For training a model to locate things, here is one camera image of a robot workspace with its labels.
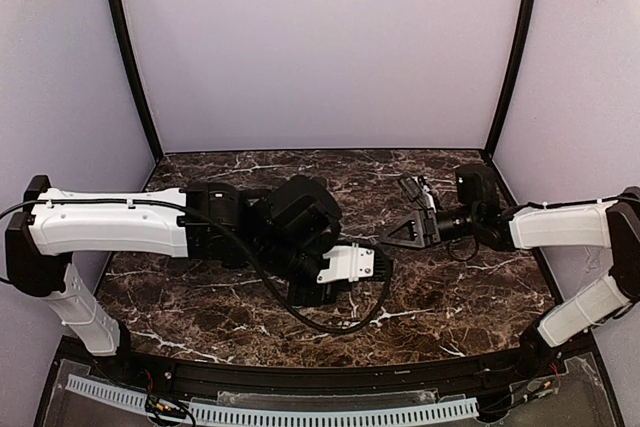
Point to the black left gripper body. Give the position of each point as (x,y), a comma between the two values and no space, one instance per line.
(307,294)

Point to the black left frame post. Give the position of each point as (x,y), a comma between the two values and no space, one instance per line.
(129,61)

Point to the white slotted cable duct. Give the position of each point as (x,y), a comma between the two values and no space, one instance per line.
(250,409)

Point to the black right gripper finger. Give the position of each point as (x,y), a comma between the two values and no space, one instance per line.
(410,227)
(413,242)

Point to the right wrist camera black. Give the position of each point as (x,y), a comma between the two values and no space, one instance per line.
(418,192)

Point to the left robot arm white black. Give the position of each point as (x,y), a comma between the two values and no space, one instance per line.
(291,232)

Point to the black frame post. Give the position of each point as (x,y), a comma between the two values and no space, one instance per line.
(129,61)
(510,77)

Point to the black right frame post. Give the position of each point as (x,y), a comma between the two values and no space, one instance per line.
(510,77)

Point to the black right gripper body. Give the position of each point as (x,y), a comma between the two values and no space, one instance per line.
(427,225)

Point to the black front rail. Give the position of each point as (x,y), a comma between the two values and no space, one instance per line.
(482,375)

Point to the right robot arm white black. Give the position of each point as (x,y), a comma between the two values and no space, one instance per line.
(611,223)

